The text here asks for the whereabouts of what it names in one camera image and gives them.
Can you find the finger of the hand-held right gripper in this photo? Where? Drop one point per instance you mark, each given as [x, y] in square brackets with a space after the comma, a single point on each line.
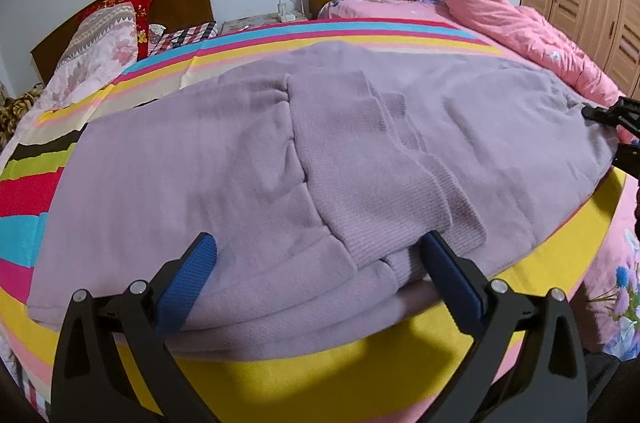
[625, 115]
[629, 158]

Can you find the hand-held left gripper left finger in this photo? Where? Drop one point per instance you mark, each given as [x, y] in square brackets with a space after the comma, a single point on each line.
[192, 273]

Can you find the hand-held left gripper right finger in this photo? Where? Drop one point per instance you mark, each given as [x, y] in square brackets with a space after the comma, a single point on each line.
[450, 268]

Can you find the lilac sweater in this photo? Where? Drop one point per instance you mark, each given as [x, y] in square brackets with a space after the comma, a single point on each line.
[225, 163]

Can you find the salmon pink quilt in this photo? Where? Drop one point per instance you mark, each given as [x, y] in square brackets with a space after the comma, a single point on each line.
[525, 33]

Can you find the colourful striped blanket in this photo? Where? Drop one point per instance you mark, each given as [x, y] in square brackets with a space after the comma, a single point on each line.
[280, 383]

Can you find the plaid bed sheet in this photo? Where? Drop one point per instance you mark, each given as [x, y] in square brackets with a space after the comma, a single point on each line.
[187, 35]

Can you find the leopard patterned cloth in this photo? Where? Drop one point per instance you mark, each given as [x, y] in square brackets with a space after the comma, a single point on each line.
[17, 110]

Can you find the pink floral quilt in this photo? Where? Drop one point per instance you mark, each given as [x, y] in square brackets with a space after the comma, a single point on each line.
[90, 48]

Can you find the nightstand with floral cover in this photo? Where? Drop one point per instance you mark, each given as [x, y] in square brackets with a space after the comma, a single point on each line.
[255, 24]

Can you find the red patterned pillow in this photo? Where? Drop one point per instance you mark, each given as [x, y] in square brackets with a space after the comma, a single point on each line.
[142, 3]

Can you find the white power strip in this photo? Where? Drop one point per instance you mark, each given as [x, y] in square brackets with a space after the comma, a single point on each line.
[287, 10]

